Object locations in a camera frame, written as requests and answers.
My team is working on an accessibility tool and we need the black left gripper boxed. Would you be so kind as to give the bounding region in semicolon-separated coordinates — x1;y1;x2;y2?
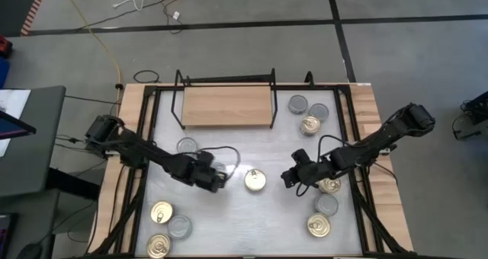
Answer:
190;163;230;194

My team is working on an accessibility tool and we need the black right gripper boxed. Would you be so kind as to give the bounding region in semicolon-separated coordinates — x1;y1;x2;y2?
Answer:
281;163;320;190

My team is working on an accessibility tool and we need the silver lid green label can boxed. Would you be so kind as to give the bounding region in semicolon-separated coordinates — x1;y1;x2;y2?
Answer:
167;214;193;241
314;193;339;218
176;136;199;155
287;94;309;115
308;102;330;123
210;160;229;175

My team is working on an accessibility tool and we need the gold lid blue label can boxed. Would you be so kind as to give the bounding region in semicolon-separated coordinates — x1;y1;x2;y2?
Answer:
318;177;342;195
146;233;172;259
307;212;332;238
299;115;322;137
244;168;268;193
149;200;175;225

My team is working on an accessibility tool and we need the black desk base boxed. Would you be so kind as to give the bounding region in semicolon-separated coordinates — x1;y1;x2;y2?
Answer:
45;167;101;201

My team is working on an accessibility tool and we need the grey desk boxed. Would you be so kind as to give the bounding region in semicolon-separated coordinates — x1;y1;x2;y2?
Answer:
0;85;66;199

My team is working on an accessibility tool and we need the dark desk monitor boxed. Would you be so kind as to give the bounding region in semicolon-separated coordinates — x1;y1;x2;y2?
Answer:
0;110;37;140

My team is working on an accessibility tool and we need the dark keyboard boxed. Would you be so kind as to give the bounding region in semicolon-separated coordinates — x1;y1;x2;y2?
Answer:
0;212;18;259

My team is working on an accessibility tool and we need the white paper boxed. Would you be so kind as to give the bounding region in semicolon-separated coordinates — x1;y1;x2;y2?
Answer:
0;88;31;157

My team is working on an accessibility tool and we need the blue object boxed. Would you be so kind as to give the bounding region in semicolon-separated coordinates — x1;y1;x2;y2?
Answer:
0;57;11;88

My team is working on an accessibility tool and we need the red object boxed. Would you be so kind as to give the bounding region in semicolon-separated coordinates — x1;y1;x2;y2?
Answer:
0;36;13;58

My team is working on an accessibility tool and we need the dark mat striped edge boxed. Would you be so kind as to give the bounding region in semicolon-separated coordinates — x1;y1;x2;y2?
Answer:
0;0;49;37

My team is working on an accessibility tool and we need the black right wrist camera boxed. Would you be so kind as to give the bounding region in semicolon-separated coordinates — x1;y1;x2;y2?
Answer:
291;148;312;168

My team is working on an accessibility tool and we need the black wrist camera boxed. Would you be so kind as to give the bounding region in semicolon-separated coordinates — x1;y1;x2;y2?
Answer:
291;148;312;168
197;150;215;167

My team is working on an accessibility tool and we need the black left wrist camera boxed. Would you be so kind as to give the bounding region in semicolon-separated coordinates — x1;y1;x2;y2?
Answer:
197;150;215;167

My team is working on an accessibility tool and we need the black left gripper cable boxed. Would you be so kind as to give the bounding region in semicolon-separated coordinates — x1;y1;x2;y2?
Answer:
196;145;241;182

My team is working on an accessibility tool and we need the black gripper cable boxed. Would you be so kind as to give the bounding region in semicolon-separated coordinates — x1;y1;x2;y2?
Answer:
295;134;359;197
196;145;241;182

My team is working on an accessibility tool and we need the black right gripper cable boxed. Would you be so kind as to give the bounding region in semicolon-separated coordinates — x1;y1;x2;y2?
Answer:
295;134;359;197

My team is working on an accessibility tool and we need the wooden shelf black metal frame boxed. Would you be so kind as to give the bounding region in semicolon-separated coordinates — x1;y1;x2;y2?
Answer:
170;67;279;131

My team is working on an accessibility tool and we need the black metal table frame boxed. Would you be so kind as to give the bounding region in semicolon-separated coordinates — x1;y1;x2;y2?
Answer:
86;71;415;259

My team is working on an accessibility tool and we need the coiled black cable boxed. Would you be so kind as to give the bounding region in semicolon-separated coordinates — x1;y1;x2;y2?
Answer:
133;69;161;85

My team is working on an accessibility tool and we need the yellow cable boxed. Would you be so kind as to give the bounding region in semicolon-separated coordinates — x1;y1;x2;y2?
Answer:
59;0;123;85

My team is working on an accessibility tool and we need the long black cable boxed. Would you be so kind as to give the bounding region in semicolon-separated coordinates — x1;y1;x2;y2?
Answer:
74;0;191;35

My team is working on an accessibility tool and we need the black equipment with cables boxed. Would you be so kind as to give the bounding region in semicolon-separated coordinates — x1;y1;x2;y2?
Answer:
451;91;488;141

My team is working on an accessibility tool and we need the white cable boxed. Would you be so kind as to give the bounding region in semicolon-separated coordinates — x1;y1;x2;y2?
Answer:
112;0;165;11

